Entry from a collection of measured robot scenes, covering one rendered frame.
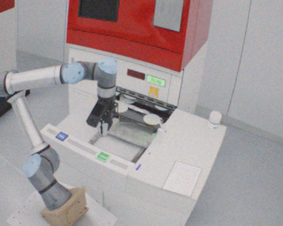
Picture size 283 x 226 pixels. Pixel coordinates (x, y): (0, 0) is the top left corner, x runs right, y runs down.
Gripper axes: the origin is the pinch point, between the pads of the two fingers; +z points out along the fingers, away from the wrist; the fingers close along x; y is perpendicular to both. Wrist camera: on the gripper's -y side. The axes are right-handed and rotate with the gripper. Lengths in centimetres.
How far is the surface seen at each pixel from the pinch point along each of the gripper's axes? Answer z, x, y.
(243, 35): -6, -42, 207
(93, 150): 14.7, 6.2, 2.4
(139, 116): 21, 2, 47
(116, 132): 22.7, 7.8, 29.7
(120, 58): -7, 24, 59
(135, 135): 22.7, -2.0, 32.6
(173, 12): -48, -7, 53
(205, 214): 111, -63, 63
